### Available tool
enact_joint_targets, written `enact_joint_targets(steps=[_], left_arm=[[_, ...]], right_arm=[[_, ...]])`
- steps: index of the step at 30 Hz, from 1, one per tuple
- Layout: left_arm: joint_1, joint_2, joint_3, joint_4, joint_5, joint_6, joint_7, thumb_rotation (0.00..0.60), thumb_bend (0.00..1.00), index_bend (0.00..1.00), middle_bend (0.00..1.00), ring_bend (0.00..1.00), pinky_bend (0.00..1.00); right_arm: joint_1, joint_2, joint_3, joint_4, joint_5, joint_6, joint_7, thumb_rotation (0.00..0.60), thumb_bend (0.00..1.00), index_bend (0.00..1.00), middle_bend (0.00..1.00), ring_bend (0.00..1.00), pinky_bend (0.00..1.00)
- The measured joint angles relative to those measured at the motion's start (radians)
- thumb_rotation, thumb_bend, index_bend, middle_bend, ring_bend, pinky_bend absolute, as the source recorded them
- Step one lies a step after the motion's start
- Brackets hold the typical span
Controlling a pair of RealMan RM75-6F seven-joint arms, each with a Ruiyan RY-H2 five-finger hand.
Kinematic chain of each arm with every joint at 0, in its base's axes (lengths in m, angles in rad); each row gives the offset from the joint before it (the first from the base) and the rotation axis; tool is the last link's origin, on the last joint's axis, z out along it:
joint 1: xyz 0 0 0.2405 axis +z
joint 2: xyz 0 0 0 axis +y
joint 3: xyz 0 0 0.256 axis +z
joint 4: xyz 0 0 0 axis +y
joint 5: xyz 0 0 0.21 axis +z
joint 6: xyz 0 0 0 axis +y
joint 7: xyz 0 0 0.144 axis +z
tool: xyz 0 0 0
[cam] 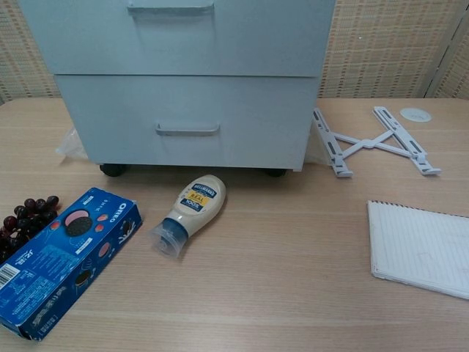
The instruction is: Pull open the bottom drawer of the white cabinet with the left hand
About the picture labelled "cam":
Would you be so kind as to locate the white deep drawer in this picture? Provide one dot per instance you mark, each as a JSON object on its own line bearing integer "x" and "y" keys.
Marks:
{"x": 249, "y": 121}

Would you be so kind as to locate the white drawer cabinet body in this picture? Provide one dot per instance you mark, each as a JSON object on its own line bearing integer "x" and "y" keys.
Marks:
{"x": 183, "y": 75}

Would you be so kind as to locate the white shallow drawer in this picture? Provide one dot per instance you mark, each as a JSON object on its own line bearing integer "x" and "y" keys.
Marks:
{"x": 249, "y": 36}

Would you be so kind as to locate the black cabinet caster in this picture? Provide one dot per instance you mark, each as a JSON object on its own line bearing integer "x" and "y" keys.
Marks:
{"x": 275, "y": 174}
{"x": 113, "y": 171}

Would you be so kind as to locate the Hellmann's mayonnaise squeeze bottle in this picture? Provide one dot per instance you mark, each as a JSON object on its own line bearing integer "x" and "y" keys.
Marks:
{"x": 198, "y": 205}

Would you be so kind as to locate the clear plastic bag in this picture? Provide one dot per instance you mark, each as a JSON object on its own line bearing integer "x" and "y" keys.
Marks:
{"x": 73, "y": 144}
{"x": 316, "y": 150}

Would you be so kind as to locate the white folding laptop stand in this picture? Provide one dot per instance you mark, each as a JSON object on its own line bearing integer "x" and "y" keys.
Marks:
{"x": 370, "y": 142}

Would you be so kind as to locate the blue Oreo cookie box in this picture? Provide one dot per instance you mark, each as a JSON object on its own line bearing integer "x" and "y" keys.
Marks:
{"x": 62, "y": 256}

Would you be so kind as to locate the grey round desk grommet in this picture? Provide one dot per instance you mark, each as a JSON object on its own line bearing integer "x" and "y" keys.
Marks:
{"x": 416, "y": 114}

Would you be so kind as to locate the white lined spiral notepad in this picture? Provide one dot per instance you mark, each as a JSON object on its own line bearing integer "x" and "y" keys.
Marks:
{"x": 421, "y": 249}

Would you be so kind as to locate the dark red grape bunch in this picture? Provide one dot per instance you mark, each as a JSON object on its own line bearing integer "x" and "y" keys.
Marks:
{"x": 27, "y": 218}

